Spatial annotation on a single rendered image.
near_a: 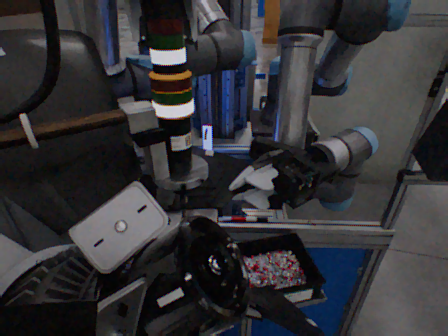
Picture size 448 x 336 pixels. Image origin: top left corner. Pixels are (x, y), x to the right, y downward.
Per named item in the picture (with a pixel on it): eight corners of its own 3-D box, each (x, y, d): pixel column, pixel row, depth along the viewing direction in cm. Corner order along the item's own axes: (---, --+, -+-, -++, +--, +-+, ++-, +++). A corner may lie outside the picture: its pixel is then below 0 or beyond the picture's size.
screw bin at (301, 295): (238, 317, 69) (239, 299, 65) (222, 261, 82) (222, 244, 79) (321, 298, 73) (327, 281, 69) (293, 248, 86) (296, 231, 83)
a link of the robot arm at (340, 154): (323, 130, 60) (313, 162, 65) (308, 136, 58) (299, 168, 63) (354, 148, 55) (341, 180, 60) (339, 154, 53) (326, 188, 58)
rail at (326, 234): (102, 242, 93) (96, 223, 88) (107, 233, 96) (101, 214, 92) (387, 249, 90) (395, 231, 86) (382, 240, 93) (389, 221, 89)
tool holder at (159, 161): (149, 204, 31) (133, 121, 26) (128, 175, 36) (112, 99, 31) (218, 179, 35) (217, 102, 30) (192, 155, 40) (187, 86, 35)
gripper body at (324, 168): (299, 179, 47) (346, 157, 52) (264, 153, 52) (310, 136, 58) (290, 212, 51) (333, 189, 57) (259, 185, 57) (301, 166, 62)
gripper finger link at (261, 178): (249, 192, 43) (291, 176, 48) (226, 172, 47) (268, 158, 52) (246, 207, 45) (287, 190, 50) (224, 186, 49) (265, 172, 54)
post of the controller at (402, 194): (382, 229, 86) (405, 175, 76) (378, 222, 89) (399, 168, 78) (392, 230, 86) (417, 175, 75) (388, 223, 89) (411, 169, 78)
